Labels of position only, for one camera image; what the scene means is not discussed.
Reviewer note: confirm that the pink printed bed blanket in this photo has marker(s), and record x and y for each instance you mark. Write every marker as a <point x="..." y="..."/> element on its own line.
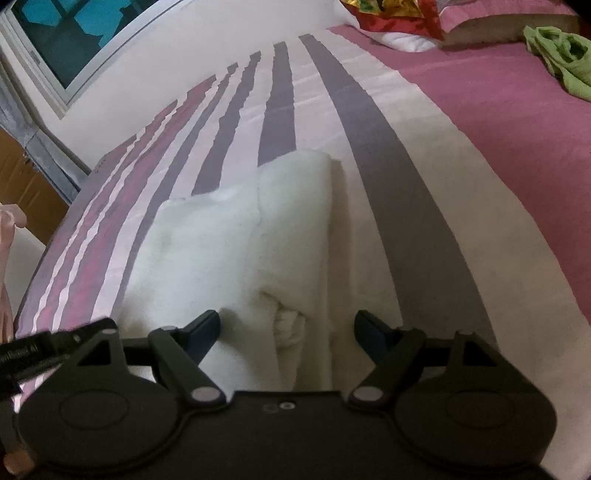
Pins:
<point x="535" y="136"/>

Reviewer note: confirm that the window with white frame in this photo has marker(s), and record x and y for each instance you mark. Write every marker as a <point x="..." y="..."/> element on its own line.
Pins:
<point x="64" y="45"/>

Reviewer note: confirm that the white knit sweater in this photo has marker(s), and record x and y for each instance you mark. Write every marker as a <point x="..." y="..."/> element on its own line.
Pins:
<point x="286" y="257"/>

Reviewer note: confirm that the striped bed sheet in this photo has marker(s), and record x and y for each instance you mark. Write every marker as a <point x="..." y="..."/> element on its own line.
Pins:
<point x="446" y="191"/>

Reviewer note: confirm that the pink beige striped pillow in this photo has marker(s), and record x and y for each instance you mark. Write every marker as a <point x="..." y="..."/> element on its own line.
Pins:
<point x="469" y="23"/>

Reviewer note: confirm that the brown wooden door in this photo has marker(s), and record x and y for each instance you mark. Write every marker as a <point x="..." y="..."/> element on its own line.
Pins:
<point x="22" y="184"/>

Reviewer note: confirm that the grey curtain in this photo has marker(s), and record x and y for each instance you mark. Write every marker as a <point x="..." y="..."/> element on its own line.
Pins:
<point x="63" y="172"/>

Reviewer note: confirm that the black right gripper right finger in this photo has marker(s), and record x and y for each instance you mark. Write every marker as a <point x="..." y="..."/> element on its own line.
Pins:
<point x="411" y="366"/>

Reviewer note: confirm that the folded green cloth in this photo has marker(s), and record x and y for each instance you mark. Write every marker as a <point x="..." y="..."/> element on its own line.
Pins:
<point x="565" y="55"/>

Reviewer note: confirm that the colourful satin pillow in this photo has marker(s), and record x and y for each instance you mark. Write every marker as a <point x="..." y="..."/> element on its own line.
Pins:
<point x="396" y="16"/>

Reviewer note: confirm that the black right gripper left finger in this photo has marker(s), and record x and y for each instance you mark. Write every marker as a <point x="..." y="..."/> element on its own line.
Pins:
<point x="155" y="371"/>

